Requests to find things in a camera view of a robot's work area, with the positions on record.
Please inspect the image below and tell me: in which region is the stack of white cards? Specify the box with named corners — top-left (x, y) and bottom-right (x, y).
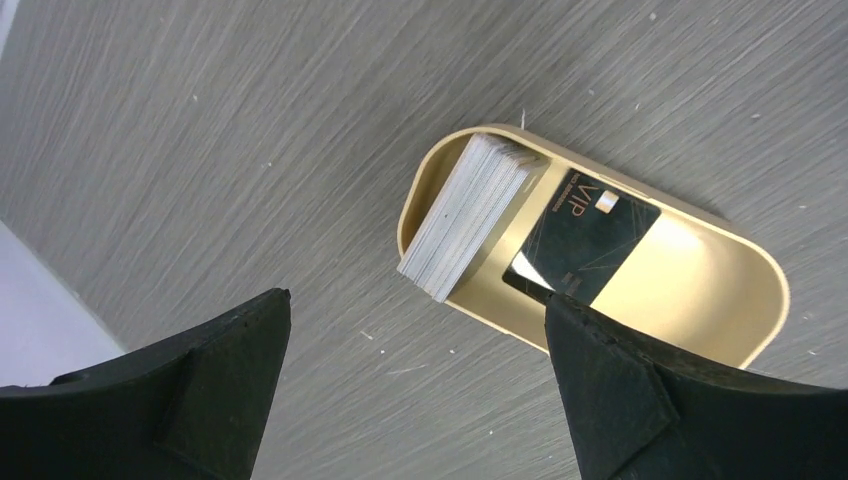
top-left (398, 133), bottom-right (548, 303)

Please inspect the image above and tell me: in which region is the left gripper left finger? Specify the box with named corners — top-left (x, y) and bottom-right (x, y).
top-left (1, 288), bottom-right (291, 479)

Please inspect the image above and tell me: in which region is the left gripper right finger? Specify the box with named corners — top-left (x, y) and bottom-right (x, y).
top-left (545, 295), bottom-right (847, 479)

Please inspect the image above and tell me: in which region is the gold oval tray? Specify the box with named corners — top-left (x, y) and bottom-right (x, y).
top-left (396, 124), bottom-right (790, 368)

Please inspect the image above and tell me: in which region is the black VIP credit card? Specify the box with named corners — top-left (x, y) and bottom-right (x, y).
top-left (502, 169), bottom-right (661, 305)

